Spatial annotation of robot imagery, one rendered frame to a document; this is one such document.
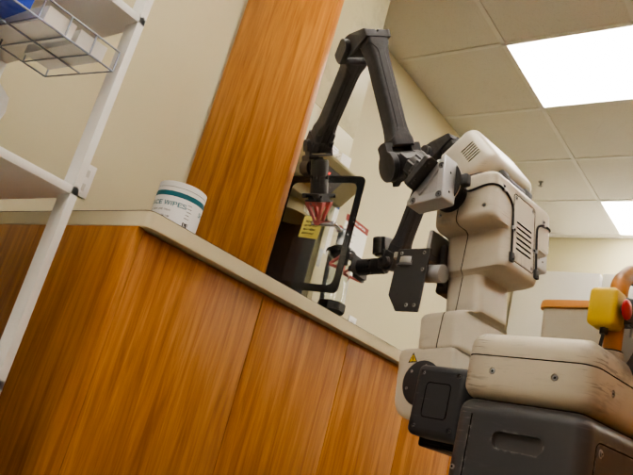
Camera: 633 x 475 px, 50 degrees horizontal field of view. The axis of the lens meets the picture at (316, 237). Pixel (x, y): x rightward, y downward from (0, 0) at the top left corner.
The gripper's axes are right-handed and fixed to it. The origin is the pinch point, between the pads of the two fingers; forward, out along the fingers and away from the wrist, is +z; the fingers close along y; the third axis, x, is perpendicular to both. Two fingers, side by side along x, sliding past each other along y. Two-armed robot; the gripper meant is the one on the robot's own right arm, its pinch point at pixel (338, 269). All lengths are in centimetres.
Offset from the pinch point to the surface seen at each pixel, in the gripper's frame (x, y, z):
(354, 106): -68, 3, 4
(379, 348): 26.4, -8.9, -16.2
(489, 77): -151, -99, -3
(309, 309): 27.2, 32.9, -16.6
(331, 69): -72, 22, 3
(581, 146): -150, -180, -30
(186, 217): 18, 79, -7
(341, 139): -52, 5, 6
